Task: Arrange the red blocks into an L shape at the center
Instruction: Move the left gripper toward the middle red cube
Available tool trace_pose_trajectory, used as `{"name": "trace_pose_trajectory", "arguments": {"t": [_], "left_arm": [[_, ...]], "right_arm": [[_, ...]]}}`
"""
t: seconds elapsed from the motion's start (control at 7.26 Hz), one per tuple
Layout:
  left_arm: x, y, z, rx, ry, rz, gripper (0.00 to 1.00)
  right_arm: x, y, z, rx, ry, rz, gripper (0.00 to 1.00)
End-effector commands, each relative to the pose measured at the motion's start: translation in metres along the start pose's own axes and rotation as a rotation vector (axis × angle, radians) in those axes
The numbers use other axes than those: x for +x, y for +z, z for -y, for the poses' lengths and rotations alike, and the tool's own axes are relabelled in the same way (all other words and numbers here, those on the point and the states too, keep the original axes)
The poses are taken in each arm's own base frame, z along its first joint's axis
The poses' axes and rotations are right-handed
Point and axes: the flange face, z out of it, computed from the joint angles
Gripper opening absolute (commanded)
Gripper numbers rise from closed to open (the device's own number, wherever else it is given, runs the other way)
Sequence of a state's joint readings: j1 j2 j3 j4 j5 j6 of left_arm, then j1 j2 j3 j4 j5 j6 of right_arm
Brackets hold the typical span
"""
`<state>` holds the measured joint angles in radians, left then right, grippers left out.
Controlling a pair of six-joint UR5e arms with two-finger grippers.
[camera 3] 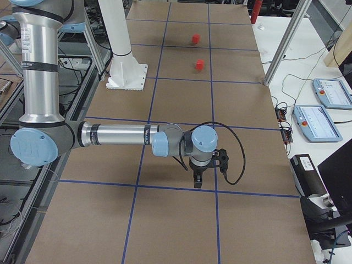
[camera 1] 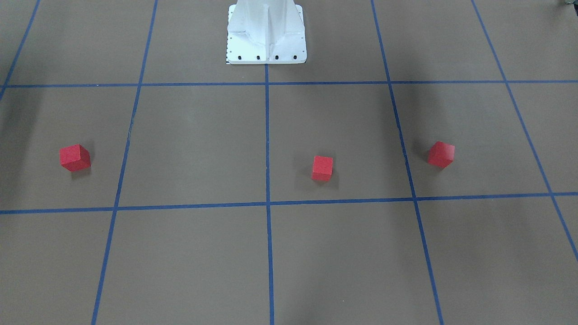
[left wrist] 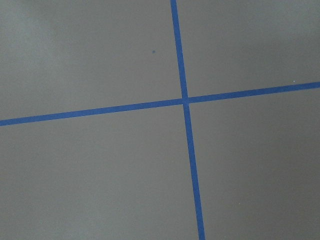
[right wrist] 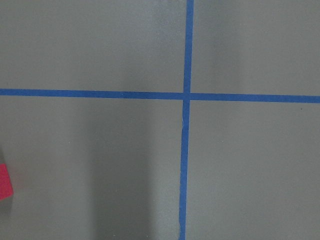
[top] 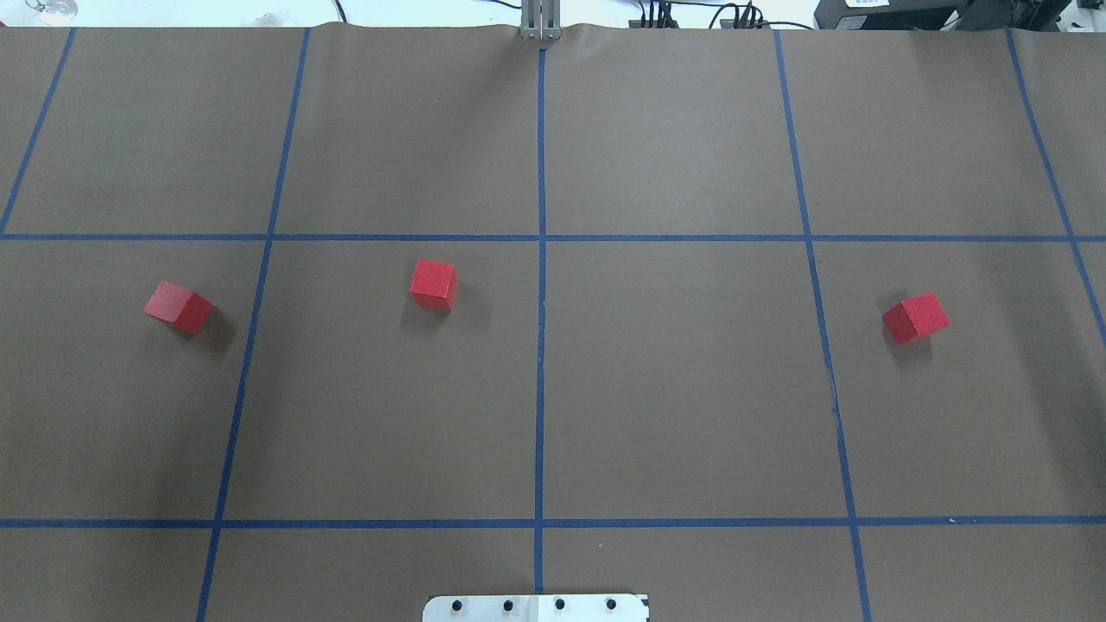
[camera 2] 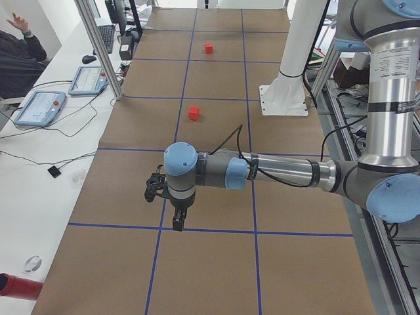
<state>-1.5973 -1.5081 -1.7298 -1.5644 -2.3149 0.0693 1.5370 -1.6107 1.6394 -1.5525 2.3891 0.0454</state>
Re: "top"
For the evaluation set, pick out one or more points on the red block placed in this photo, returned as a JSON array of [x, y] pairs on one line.
[[434, 285], [916, 318], [179, 307]]

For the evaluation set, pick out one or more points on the black box with label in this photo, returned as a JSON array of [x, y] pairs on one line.
[[887, 15]]

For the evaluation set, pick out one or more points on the brown paper table mat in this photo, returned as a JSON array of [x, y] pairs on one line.
[[665, 372]]

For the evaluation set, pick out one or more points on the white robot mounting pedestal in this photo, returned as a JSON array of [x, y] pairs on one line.
[[539, 607]]

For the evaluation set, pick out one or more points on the aluminium frame post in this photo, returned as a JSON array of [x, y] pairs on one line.
[[540, 20]]

